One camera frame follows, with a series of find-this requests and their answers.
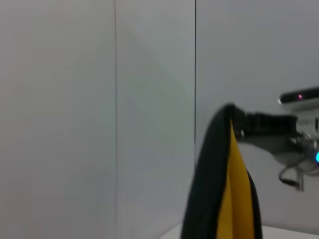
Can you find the yellow grey black-edged towel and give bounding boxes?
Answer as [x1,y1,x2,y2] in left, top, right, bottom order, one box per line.
[180,103,264,239]

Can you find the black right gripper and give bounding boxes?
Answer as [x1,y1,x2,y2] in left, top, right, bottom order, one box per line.
[238,113,304,165]

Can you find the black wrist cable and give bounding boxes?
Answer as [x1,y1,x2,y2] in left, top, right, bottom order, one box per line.
[278,159,306,192]

